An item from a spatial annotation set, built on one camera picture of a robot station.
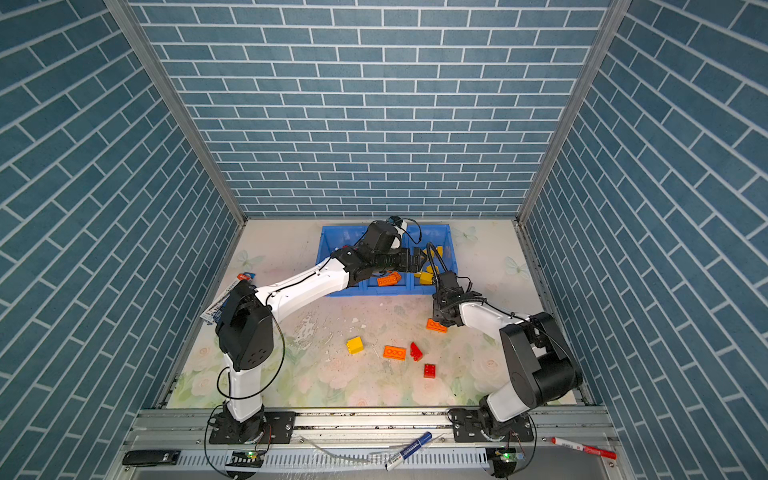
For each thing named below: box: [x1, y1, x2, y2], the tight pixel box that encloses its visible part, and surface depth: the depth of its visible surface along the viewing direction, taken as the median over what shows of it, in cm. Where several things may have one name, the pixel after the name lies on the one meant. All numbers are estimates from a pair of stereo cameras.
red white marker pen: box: [551, 437, 617, 460], surface depth 72 cm
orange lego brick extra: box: [383, 345, 407, 361], surface depth 88 cm
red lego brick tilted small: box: [410, 341, 424, 362], surface depth 88 cm
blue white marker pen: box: [385, 431, 433, 472], surface depth 71 cm
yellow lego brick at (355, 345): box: [346, 336, 365, 355], surface depth 88 cm
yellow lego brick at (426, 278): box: [420, 272, 434, 285], surface depth 101 cm
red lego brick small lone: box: [423, 363, 437, 379], surface depth 84 cm
